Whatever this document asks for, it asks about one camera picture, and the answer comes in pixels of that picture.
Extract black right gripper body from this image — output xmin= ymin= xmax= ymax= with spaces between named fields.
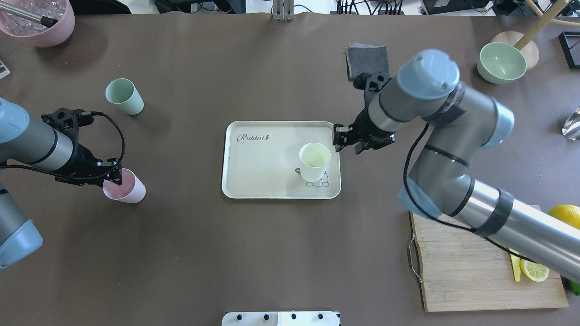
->
xmin=347 ymin=110 xmax=395 ymax=154

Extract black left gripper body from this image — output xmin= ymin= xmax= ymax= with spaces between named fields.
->
xmin=54 ymin=145 xmax=122 ymax=187

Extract pink cup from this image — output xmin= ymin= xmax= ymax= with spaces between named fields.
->
xmin=103 ymin=168 xmax=146 ymax=204

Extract cream yellow cup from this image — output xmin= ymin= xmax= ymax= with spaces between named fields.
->
xmin=299 ymin=143 xmax=332 ymax=183

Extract green cup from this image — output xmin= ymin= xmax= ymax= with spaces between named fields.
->
xmin=105 ymin=78 xmax=144 ymax=115

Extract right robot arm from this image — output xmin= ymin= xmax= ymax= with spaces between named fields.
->
xmin=333 ymin=49 xmax=580 ymax=282

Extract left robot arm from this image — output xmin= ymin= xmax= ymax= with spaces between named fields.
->
xmin=0 ymin=99 xmax=122 ymax=269

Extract cream rabbit tray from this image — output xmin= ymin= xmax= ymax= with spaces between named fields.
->
xmin=222 ymin=120 xmax=342 ymax=199

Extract dark grey folded cloth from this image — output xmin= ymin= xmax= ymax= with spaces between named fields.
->
xmin=345 ymin=43 xmax=390 ymax=81

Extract grey object at left edge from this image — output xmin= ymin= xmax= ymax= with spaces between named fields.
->
xmin=0 ymin=61 xmax=11 ymax=80

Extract green bowl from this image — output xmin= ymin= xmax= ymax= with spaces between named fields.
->
xmin=476 ymin=43 xmax=527 ymax=85

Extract pink bowl with ice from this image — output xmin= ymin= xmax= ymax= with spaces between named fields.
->
xmin=0 ymin=0 xmax=75 ymax=48

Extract wooden cutting board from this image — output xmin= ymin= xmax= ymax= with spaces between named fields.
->
xmin=408 ymin=212 xmax=568 ymax=312

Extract white control box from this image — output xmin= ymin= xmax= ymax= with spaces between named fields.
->
xmin=221 ymin=310 xmax=341 ymax=326

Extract round wooden stand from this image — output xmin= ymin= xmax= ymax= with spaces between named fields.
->
xmin=491 ymin=0 xmax=579 ymax=71

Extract yellow plastic knife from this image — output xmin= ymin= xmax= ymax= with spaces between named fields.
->
xmin=508 ymin=248 xmax=522 ymax=282

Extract upper whole lemon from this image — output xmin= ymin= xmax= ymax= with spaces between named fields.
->
xmin=548 ymin=205 xmax=580 ymax=229

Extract lower lemon slice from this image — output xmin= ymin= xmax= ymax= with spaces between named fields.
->
xmin=519 ymin=259 xmax=550 ymax=282

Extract green lime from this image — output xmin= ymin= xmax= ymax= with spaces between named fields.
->
xmin=567 ymin=280 xmax=580 ymax=296

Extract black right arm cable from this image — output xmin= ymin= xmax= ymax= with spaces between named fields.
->
xmin=402 ymin=123 xmax=537 ymax=263

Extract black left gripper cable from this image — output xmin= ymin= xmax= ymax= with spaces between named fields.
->
xmin=0 ymin=110 xmax=126 ymax=173

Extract metal scoop handle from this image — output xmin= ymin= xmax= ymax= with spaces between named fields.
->
xmin=0 ymin=1 xmax=58 ymax=28

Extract black frame object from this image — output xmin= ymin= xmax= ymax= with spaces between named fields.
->
xmin=558 ymin=31 xmax=580 ymax=69

